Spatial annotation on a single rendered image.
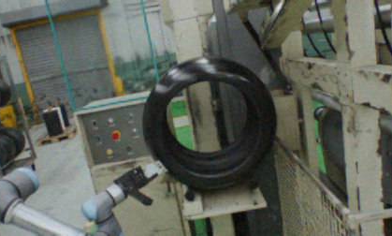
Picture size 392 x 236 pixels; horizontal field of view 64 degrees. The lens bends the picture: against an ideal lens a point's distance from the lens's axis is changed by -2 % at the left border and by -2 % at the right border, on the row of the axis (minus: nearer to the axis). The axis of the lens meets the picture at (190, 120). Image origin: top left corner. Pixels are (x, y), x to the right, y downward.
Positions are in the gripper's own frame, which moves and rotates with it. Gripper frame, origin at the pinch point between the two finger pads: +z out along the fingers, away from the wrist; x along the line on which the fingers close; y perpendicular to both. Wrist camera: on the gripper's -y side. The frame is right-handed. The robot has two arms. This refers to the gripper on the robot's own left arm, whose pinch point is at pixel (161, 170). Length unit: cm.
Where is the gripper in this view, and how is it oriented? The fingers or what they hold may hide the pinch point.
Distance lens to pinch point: 138.0
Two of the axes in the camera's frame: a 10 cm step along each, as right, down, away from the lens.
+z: 7.1, -4.1, 5.7
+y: -4.9, -8.7, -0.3
